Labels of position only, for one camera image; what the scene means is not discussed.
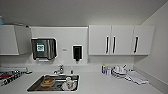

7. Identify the chrome sink faucet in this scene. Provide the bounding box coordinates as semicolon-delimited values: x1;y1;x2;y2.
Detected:
53;64;66;76

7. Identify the white wall outlet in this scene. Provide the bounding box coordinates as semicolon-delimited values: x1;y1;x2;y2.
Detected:
61;48;68;53

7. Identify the dark paper towel dispenser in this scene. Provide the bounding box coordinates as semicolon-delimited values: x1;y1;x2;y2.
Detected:
31;37;58;62

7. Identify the blue dish soap bottle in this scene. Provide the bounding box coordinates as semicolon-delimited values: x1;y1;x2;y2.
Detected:
101;64;107;75

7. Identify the small green bottle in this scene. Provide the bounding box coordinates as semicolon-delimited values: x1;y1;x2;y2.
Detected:
0;15;5;26

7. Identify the white cup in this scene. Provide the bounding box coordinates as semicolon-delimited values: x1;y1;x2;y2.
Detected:
61;76;76;92

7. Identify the small white bottle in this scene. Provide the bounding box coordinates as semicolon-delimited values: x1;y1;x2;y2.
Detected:
105;67;111;76

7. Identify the steel kitchen sink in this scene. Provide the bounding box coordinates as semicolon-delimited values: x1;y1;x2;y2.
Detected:
26;73;81;93

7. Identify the brown bowl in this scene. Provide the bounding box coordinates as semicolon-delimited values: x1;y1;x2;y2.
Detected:
40;77;55;88

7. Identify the black wall soap dispenser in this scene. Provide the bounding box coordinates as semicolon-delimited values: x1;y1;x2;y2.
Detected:
72;44;83;63

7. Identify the stack of white plates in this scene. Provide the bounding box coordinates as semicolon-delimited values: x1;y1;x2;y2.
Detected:
111;65;129;79

